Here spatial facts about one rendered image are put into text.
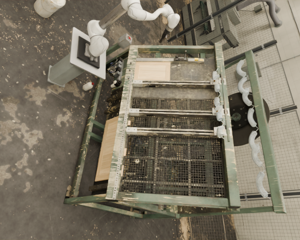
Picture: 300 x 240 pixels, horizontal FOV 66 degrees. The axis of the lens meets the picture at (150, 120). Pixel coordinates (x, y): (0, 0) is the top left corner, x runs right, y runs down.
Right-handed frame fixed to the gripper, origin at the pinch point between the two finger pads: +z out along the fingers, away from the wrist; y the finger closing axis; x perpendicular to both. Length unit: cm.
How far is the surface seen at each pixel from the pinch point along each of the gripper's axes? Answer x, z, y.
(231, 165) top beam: -58, -18, -165
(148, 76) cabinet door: 3.0, 37.0, -31.6
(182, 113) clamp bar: -25, 9, -96
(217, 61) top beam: -76, -12, -22
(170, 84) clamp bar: -18, 18, -51
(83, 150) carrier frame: 73, 105, -121
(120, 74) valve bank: 39, 51, -27
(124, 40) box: 38, 35, 19
